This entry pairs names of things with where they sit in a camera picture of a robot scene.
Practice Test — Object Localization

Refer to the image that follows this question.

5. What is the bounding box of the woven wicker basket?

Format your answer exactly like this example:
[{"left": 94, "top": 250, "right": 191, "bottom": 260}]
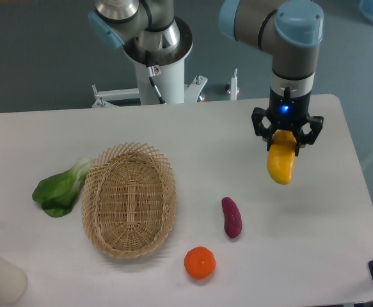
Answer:
[{"left": 81, "top": 143, "right": 177, "bottom": 259}]

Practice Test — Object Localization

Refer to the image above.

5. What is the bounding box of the purple sweet potato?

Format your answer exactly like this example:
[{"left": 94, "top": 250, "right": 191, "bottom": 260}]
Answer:
[{"left": 221, "top": 197, "right": 242, "bottom": 239}]

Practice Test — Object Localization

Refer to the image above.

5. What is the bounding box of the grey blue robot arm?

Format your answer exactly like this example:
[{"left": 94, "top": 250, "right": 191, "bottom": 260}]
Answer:
[{"left": 88, "top": 1, "right": 324, "bottom": 150}]

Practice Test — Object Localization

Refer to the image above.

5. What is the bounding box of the green bok choy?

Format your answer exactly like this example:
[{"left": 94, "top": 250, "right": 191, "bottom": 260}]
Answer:
[{"left": 32, "top": 157, "right": 95, "bottom": 218}]

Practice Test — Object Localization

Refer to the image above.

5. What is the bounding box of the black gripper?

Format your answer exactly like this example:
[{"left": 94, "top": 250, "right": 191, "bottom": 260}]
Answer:
[{"left": 251, "top": 89, "right": 324, "bottom": 157}]

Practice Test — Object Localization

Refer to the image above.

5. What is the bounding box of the orange tangerine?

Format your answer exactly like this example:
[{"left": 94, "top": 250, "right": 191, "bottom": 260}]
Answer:
[{"left": 184, "top": 246, "right": 216, "bottom": 280}]

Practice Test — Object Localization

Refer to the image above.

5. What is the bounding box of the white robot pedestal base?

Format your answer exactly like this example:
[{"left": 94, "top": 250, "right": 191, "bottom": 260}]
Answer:
[{"left": 92, "top": 17, "right": 208, "bottom": 108}]

